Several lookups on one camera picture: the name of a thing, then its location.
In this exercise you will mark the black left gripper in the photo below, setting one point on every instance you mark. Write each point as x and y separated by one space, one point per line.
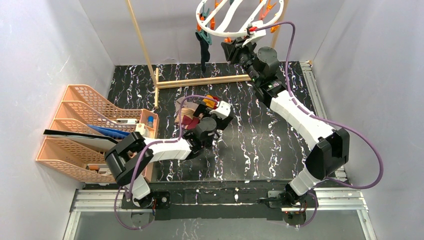
201 110

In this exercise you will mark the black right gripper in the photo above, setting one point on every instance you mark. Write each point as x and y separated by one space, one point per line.
232 50

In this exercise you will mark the mustard yellow sock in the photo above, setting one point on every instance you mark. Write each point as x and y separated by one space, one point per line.
211 101

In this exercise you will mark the grey sock brown stripes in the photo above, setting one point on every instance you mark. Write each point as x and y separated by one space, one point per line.
186 104

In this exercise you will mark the beige purple striped sock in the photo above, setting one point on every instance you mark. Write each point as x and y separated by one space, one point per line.
185 117

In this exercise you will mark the black sock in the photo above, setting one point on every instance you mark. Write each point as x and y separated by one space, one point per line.
204 52

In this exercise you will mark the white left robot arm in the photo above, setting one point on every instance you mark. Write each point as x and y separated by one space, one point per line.
128 158

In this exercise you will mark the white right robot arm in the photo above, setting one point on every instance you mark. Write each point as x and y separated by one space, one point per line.
329 148

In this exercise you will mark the white round clip hanger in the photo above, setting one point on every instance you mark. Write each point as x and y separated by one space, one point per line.
229 18

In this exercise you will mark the teal clothes peg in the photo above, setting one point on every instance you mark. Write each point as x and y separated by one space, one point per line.
202 33

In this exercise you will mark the peach compartment tray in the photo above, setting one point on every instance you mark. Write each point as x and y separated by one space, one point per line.
147 126

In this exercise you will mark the black white folder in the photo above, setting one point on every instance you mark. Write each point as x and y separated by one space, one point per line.
95 142

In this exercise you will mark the peach mesh file rack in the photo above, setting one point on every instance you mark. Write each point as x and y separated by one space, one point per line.
75 146

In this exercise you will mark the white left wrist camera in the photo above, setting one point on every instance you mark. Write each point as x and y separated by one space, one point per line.
222 110

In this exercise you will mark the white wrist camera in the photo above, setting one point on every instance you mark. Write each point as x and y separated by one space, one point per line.
254 32
222 110

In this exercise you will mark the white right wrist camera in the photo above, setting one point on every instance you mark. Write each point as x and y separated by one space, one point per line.
254 32

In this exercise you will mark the wooden hanging rack frame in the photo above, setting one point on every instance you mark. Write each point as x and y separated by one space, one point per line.
190 82

